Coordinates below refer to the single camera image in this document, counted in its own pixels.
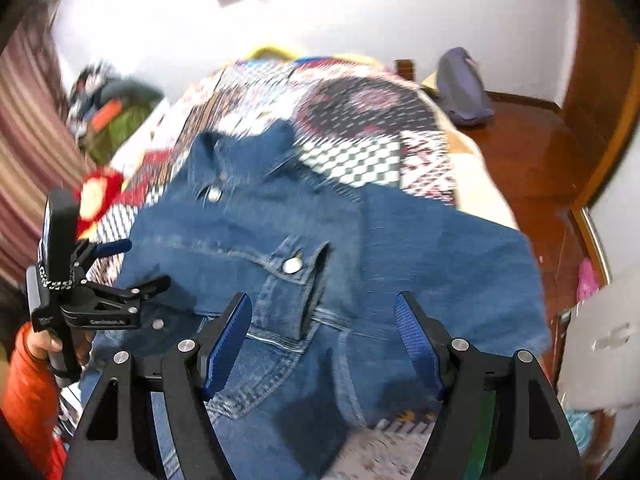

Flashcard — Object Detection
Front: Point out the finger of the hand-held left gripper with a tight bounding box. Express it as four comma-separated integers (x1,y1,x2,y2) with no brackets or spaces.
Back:
80,239,133,267
82,274,172,312

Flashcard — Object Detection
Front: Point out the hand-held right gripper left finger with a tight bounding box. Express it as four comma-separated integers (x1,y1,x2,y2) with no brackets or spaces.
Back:
60,291,253,480

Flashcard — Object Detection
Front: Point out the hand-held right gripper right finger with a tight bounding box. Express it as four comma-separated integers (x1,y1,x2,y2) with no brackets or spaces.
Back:
394,291,587,480

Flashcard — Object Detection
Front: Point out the blue denim jacket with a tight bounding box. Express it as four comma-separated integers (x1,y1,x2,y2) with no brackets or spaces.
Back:
80,120,548,480

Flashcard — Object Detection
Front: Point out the person's left forearm orange sleeve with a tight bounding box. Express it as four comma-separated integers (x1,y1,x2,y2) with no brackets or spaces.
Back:
0,322,68,480

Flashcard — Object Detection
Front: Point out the person's left hand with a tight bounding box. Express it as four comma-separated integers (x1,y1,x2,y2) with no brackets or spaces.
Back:
25,329,95,367

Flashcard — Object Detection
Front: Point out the red plush toy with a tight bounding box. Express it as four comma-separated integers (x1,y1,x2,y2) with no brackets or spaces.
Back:
74,167,127,241

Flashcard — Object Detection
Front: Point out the green box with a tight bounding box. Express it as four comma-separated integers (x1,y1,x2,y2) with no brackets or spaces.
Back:
87,105,157,167

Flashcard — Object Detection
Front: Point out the striped curtain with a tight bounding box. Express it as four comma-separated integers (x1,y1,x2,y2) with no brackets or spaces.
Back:
0,10,98,286

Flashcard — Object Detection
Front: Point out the white cloth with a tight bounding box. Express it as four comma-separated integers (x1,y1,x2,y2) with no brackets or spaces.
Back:
112,100,185,181

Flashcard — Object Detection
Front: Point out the orange box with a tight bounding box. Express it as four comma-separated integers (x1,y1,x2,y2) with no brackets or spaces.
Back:
91,99,125,132

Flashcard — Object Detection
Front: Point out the dark grey cloth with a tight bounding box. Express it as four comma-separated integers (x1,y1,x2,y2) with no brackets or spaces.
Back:
100,79,165,107

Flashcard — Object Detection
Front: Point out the pile of assorted clutter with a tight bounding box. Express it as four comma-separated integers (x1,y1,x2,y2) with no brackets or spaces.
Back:
66,61,121,136

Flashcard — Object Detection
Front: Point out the teal cloth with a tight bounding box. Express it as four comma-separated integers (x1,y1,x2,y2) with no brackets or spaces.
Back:
565,409,597,455

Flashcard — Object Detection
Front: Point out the pink item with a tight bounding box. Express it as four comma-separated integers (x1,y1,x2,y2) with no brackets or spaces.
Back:
576,257,599,302

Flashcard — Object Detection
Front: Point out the beige bed sheet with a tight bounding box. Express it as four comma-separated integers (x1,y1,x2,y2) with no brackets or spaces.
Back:
442,120,523,233

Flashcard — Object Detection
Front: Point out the patchwork printed blanket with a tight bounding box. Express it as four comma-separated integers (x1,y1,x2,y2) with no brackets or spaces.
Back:
37,57,526,480

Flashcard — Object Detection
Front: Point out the yellow fluffy pillow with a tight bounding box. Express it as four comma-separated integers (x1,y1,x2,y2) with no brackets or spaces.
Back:
247,44,303,61

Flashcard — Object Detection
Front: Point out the purple bag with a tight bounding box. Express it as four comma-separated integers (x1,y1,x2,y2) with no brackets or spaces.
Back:
434,47,496,127

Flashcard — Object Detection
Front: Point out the brown wooden door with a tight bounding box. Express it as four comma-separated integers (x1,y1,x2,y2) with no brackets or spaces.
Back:
560,0,640,208

